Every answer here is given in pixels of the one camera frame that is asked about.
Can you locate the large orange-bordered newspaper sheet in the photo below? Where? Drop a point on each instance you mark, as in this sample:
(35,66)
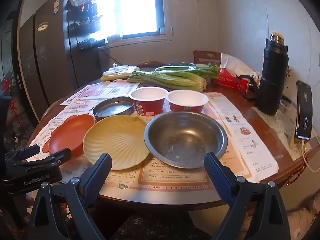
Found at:
(175,177)

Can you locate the small steel plate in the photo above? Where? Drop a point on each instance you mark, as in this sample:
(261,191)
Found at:
(112,110)

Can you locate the glass door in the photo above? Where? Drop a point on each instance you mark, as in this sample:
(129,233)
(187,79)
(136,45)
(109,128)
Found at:
(10,80)

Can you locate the taped leafy celery bunch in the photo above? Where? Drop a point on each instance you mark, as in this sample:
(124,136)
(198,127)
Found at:
(180,68)

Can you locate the red tissue box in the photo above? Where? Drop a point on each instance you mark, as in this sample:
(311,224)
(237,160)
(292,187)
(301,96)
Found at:
(227,80)

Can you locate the wooden chair with carved back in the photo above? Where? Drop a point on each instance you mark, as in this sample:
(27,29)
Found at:
(205,57)

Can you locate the wooden chair with curved back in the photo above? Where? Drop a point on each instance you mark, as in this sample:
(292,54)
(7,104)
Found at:
(152,64)

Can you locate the dark floral seat cushion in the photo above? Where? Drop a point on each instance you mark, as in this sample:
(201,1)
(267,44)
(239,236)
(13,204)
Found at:
(155,227)

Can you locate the black smartphone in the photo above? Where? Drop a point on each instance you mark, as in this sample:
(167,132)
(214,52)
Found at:
(303,110)

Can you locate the distant steel bowl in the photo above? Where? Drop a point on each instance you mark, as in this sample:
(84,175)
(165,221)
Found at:
(182,64)

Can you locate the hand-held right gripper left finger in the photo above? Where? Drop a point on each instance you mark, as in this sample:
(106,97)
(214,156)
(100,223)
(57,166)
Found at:
(100,170)

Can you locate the clear bag of vegetables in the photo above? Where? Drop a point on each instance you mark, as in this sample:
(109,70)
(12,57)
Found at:
(120,73)

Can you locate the black thermos bottle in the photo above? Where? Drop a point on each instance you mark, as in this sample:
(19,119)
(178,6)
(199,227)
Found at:
(271,80)

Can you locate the narrow illustrated newspaper sheet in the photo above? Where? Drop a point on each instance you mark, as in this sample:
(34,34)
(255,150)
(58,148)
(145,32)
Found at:
(247,140)

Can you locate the orange plastic plate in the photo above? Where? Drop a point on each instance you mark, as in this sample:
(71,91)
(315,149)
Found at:
(72,130)

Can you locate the large steel bowl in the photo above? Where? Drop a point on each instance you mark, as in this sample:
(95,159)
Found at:
(185,135)

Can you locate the window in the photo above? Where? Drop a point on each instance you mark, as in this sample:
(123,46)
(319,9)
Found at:
(140,10)

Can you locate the red paper bowl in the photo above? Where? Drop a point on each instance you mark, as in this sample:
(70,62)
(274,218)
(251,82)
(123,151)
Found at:
(187,100)
(147,97)

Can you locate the pink printed newspaper sheet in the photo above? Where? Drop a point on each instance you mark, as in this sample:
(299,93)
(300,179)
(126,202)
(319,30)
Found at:
(100,90)

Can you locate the thick celery bunch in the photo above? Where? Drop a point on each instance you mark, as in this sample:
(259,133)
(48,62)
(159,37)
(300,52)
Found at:
(175,81)

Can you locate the brown refrigerator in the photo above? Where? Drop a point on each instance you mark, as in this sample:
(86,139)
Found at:
(50,55)

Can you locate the yellow ribbed plate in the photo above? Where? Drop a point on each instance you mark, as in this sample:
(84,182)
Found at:
(117,140)

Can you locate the white plastic bag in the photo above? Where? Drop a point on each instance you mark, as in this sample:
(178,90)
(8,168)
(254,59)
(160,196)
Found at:
(235,63)

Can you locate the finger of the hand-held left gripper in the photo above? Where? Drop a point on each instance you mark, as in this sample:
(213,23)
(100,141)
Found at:
(27,152)
(57,156)

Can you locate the white cloth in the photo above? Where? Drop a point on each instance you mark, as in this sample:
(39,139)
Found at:
(302,225)

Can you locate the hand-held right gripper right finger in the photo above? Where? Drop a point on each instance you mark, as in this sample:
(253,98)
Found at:
(215,170)

